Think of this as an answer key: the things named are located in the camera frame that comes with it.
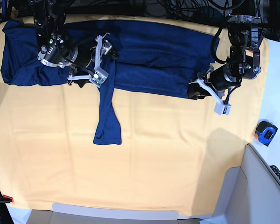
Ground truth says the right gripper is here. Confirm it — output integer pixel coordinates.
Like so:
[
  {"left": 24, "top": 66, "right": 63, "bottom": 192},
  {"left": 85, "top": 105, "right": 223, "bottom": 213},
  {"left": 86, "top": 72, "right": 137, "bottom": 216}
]
[{"left": 70, "top": 38, "right": 119, "bottom": 68}]

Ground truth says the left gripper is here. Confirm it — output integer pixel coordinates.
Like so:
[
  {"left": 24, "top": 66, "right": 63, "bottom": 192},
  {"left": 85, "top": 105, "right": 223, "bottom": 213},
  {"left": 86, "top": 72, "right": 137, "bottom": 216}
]
[{"left": 187, "top": 65, "right": 240, "bottom": 100}]

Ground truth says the blue long-sleeve T-shirt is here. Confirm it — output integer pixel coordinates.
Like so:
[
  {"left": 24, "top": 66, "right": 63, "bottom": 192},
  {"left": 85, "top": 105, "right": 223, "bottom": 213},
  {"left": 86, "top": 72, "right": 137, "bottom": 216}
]
[{"left": 0, "top": 20, "right": 214, "bottom": 145}]

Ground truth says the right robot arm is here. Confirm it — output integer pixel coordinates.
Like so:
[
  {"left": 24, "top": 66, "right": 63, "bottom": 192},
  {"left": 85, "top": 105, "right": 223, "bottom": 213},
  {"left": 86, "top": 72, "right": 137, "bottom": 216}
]
[{"left": 28, "top": 0, "right": 119, "bottom": 69}]

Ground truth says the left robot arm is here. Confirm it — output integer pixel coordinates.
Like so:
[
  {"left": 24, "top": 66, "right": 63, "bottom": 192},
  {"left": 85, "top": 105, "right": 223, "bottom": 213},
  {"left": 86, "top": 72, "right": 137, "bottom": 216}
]
[{"left": 187, "top": 14, "right": 265, "bottom": 104}]

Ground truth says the yellow table cloth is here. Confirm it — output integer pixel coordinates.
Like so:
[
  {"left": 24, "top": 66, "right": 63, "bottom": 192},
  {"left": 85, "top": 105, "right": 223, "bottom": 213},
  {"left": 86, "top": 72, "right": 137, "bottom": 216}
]
[{"left": 0, "top": 23, "right": 269, "bottom": 216}]

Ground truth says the blue black tape measure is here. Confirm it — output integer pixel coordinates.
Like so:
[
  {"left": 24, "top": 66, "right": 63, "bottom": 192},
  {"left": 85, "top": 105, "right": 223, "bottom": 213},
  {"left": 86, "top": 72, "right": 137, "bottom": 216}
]
[{"left": 254, "top": 120, "right": 278, "bottom": 147}]

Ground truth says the black perforated object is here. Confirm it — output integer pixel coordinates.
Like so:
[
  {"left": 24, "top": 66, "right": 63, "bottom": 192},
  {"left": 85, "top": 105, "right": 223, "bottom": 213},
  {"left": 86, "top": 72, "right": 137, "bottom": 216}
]
[{"left": 270, "top": 165, "right": 280, "bottom": 180}]

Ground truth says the white cardboard box right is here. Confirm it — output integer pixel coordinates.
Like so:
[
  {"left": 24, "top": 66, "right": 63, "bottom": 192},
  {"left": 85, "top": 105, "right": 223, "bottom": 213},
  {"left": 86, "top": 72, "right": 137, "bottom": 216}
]
[{"left": 208, "top": 144, "right": 280, "bottom": 224}]

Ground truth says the white cardboard box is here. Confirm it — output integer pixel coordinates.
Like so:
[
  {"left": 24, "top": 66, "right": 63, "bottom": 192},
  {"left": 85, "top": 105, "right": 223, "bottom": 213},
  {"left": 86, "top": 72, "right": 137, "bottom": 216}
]
[
  {"left": 27, "top": 203, "right": 202, "bottom": 224},
  {"left": 208, "top": 144, "right": 280, "bottom": 224}
]

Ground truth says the white cardboard box bottom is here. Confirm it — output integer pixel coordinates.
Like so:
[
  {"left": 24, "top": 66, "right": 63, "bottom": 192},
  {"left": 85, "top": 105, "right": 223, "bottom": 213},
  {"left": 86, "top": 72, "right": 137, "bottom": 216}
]
[{"left": 27, "top": 203, "right": 202, "bottom": 224}]

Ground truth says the red clamp bottom left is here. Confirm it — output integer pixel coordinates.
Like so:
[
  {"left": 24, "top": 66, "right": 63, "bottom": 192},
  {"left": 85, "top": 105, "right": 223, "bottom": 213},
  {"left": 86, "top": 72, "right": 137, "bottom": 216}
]
[{"left": 0, "top": 195, "right": 14, "bottom": 203}]

